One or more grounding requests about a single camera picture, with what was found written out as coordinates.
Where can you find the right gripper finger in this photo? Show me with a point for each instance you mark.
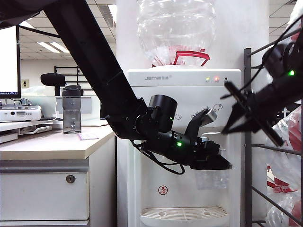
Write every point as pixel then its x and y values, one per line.
pixel 248 128
pixel 234 96

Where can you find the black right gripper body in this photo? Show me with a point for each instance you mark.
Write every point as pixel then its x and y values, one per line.
pixel 255 108

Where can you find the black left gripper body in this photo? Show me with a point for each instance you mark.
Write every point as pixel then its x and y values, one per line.
pixel 206 149

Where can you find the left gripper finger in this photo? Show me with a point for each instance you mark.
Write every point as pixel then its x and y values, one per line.
pixel 213 164

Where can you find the blue cold water tap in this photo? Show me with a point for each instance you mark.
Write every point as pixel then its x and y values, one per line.
pixel 210 134

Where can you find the clear plastic mug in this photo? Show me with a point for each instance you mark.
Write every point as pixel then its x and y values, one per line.
pixel 210 179

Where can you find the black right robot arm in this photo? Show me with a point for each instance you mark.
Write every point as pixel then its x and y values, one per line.
pixel 281 94

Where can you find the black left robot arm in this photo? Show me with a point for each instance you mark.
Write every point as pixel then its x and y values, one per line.
pixel 94 59

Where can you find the white water dispenser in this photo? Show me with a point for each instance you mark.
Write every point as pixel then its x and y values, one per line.
pixel 189 94

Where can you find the dark grey water bottle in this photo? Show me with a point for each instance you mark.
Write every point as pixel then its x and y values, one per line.
pixel 71 113

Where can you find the white desk drawer cabinet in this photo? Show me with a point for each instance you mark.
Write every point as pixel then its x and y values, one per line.
pixel 42 196

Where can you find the white raised desk board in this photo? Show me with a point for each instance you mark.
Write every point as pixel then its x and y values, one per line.
pixel 23 125

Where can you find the grey metal rack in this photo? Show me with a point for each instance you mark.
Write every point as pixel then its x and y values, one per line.
pixel 247 165

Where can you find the white drip tray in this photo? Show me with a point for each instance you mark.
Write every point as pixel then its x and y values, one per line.
pixel 184 211

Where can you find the round red sticker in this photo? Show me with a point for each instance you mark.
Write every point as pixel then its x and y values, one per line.
pixel 163 190

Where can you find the pink paper packet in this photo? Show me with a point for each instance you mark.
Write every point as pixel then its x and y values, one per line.
pixel 88 136

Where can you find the grey partition panel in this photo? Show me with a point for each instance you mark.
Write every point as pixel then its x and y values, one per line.
pixel 86 104

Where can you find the white power adapter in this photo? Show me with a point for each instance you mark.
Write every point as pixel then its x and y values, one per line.
pixel 56 116

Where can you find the black chair headrest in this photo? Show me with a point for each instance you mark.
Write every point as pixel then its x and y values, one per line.
pixel 52 80

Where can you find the fluorescent ceiling light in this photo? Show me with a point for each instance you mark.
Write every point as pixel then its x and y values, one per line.
pixel 53 47

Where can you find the white RC transmitter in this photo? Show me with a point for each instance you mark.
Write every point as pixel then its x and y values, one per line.
pixel 21 114

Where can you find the black computer monitor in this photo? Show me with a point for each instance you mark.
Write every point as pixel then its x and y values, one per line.
pixel 9 61

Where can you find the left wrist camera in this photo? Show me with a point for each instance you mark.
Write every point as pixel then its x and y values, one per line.
pixel 209 117

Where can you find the wall switch plate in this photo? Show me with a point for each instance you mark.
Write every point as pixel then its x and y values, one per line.
pixel 24 83

